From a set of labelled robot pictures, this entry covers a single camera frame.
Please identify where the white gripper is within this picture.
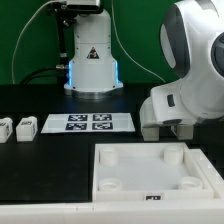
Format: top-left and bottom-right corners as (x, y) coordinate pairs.
(140, 87), (196, 127)

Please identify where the white square tabletop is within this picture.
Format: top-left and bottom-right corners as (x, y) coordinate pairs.
(92, 143), (215, 202)

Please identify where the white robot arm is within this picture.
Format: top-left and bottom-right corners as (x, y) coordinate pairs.
(140, 0), (224, 128)

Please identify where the white sheet with tags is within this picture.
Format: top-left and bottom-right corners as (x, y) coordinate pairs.
(42, 113), (135, 134)

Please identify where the white front obstacle wall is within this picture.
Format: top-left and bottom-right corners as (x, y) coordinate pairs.
(0, 149), (224, 224)

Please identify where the black camera stand with camera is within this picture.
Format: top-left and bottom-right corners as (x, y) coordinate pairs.
(47, 0), (103, 84)

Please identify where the black cable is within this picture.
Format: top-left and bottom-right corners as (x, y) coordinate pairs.
(19, 65), (70, 86)

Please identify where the white cable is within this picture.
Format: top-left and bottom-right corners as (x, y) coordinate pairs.
(11, 0), (68, 85)

